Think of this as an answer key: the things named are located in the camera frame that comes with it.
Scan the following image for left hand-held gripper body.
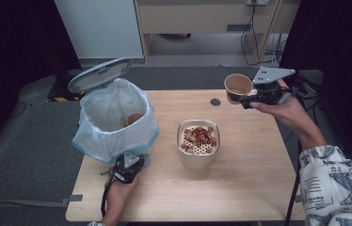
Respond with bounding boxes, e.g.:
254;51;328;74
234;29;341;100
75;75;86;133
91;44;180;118
101;151;146;185

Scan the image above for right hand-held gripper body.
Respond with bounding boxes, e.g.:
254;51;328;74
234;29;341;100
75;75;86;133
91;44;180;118
239;66;296;110

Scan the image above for brown paper cup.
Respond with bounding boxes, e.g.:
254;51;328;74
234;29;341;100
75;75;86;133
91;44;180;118
122;112;145;128
223;73;254;105

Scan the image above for white lidded trash bin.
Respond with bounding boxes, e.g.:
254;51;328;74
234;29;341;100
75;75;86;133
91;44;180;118
67;57;152;168

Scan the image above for person's right hand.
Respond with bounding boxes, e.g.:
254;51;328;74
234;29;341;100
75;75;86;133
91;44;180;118
248;78;312;135

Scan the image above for person's left hand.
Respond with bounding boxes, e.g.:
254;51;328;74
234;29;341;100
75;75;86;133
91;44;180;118
104;175;140;221

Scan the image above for pile of brown food scraps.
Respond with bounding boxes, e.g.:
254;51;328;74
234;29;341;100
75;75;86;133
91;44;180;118
181;125;218;154

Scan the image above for metal bowl of food scraps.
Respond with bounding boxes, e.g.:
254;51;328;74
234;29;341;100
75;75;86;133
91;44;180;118
176;118;221;173

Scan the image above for dark curtain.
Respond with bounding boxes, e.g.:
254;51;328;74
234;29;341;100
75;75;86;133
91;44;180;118
0;0;82;154
279;0;352;172

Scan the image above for white power socket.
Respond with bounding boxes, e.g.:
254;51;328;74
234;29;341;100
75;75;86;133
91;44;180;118
247;0;270;7

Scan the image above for light wooden desk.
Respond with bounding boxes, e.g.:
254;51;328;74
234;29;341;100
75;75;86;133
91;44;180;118
133;0;300;64

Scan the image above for black yellow-striped stand base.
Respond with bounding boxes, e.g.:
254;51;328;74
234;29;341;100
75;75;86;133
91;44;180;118
46;74;86;103

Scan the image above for person's patterned white sleeve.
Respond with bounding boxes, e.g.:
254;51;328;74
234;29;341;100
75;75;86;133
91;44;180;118
298;144;352;226

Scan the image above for white cabinet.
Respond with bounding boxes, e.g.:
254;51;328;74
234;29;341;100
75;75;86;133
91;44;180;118
53;0;144;59

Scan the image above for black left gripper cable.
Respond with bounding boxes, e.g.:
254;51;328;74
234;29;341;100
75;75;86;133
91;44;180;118
100;177;114;218

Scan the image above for black hanging power cables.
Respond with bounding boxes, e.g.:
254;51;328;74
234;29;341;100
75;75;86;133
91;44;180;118
240;0;286;68

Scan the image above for thin black floor cable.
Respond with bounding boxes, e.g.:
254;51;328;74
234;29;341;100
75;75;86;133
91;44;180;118
8;101;28;119

